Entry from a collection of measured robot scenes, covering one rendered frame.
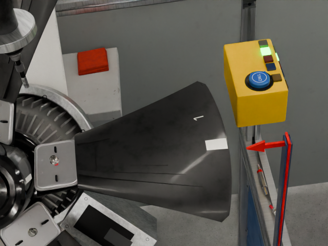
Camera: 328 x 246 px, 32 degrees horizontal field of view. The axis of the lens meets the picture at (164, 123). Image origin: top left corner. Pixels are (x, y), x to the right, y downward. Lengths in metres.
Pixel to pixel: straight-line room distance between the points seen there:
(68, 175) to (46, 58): 0.30
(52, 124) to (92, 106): 0.44
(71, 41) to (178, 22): 0.30
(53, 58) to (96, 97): 0.38
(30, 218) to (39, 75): 0.30
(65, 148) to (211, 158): 0.22
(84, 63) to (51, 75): 0.43
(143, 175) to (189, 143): 0.09
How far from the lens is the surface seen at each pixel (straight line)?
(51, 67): 1.09
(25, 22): 0.69
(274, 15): 1.63
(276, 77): 1.13
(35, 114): 0.97
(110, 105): 1.41
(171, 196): 0.83
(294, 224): 2.20
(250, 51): 1.20
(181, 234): 2.18
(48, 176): 0.87
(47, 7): 0.81
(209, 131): 0.88
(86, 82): 1.49
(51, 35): 1.08
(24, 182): 0.83
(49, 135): 0.97
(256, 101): 1.12
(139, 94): 1.75
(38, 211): 0.93
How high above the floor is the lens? 1.85
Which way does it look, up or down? 47 degrees down
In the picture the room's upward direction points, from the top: 8 degrees counter-clockwise
